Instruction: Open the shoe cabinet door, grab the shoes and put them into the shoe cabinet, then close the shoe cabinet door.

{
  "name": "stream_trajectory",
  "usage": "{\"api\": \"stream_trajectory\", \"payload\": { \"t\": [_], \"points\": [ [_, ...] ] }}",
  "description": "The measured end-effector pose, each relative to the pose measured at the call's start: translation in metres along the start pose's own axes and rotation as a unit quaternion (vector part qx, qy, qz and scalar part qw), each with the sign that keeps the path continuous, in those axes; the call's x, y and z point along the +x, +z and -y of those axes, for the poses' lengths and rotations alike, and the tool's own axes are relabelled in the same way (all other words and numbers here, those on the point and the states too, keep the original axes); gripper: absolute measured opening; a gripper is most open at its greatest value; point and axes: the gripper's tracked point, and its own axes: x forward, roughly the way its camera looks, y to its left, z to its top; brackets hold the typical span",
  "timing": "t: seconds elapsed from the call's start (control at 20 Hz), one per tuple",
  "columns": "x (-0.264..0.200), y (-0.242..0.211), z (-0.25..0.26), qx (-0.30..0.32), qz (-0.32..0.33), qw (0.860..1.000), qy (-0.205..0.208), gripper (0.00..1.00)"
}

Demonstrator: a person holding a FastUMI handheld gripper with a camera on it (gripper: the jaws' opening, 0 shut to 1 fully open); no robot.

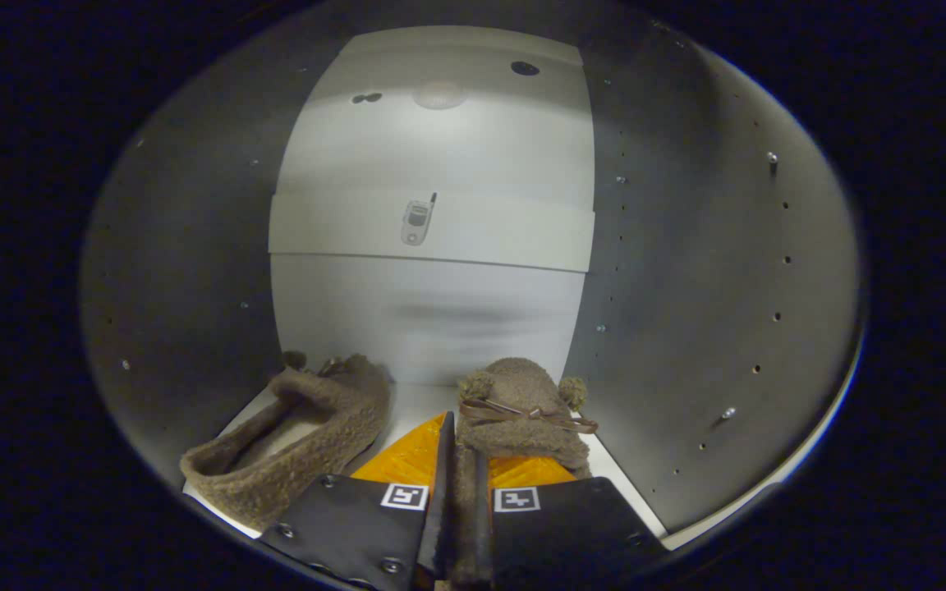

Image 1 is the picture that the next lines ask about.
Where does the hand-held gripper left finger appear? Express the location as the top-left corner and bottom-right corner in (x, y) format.
(258, 412), (455, 591)

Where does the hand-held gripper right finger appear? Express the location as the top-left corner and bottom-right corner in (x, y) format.
(473, 448), (673, 591)

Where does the brown fuzzy shoe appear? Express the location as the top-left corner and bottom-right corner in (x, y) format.
(180, 351), (392, 530)
(450, 357), (599, 585)

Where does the grey shoe cabinet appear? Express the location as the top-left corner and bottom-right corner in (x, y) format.
(79, 25), (864, 551)

